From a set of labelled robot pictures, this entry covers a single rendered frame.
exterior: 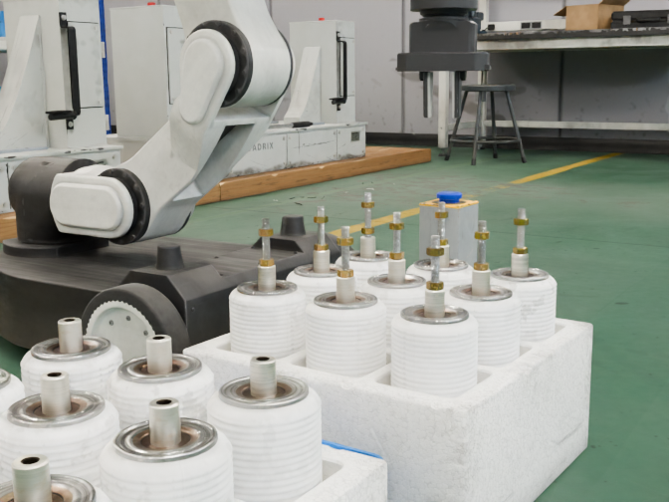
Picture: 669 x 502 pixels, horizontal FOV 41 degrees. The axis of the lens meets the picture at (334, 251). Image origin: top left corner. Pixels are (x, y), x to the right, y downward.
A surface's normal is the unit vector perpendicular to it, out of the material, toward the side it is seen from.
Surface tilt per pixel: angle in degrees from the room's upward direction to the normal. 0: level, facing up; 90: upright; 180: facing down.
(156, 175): 90
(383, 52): 90
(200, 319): 90
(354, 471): 0
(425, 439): 90
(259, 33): 58
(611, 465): 0
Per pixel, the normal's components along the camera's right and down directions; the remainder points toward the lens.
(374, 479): 0.84, 0.10
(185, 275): 0.59, -0.62
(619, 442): -0.01, -0.98
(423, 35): -0.26, 0.18
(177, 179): -0.53, 0.17
